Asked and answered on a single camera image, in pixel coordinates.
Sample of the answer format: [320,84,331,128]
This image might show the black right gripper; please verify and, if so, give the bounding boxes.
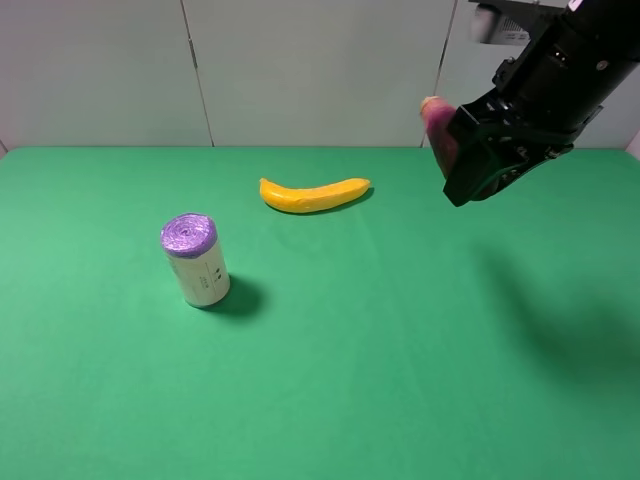
[444,19,639,206]

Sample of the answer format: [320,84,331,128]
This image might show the purple eggplant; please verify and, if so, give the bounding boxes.
[420,96,458,179]

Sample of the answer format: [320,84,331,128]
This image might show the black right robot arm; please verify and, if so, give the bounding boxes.
[444,1,639,207]

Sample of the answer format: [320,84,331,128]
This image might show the yellow banana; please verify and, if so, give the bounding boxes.
[259,178,371,214]

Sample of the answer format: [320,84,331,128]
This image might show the purple garbage bag roll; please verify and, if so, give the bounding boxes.
[160,213,230,308]

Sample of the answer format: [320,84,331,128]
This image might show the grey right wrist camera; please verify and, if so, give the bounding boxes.
[469,1,539,46]

